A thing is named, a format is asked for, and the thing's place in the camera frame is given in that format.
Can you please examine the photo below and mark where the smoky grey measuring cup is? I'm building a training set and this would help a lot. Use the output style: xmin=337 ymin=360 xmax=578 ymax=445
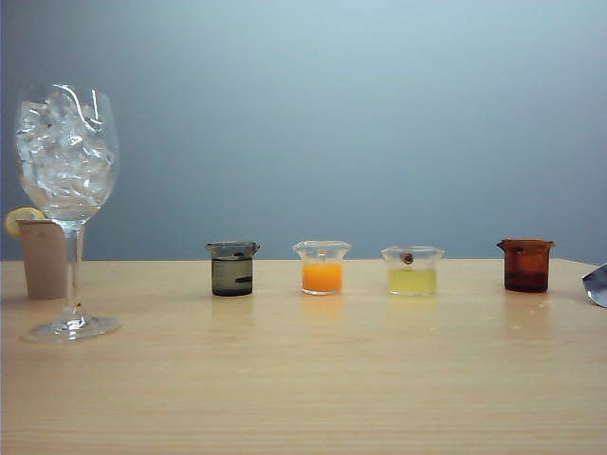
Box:
xmin=204 ymin=240 xmax=263 ymax=298

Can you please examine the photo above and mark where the clear cup with orange juice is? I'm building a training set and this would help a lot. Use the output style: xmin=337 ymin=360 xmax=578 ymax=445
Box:
xmin=291 ymin=239 xmax=353 ymax=297

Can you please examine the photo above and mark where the clear cup with yellow juice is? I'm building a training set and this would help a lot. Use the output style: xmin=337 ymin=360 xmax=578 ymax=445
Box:
xmin=380 ymin=245 xmax=446 ymax=298

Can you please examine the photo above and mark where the amber measuring cup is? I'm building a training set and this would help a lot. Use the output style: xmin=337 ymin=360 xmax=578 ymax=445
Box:
xmin=495 ymin=237 xmax=556 ymax=293

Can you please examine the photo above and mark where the beige paper cup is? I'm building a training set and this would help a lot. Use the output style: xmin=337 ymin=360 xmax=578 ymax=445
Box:
xmin=16 ymin=218 xmax=86 ymax=300

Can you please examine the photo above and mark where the wine glass with ice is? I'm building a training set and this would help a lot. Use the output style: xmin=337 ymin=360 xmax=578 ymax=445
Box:
xmin=12 ymin=82 xmax=122 ymax=345

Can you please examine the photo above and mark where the yellow lemon slice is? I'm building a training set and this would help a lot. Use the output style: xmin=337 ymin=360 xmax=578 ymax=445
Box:
xmin=4 ymin=206 xmax=47 ymax=240

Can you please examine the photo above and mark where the stainless steel ice scoop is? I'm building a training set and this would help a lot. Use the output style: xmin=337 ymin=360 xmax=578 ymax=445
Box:
xmin=581 ymin=264 xmax=607 ymax=309

